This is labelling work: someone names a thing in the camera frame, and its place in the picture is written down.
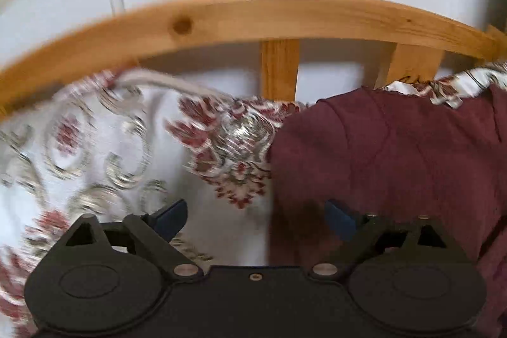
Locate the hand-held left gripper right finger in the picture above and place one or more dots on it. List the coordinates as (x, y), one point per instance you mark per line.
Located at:
(339, 221)

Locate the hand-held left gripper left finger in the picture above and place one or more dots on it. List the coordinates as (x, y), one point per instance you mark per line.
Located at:
(173, 217)

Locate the maroon garment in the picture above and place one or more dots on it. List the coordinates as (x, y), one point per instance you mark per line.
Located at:
(380, 148)

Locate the floral patterned satin bedspread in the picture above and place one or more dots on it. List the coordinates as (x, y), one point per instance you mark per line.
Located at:
(103, 148)

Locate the wooden bed frame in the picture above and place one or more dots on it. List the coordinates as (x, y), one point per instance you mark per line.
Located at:
(253, 19)

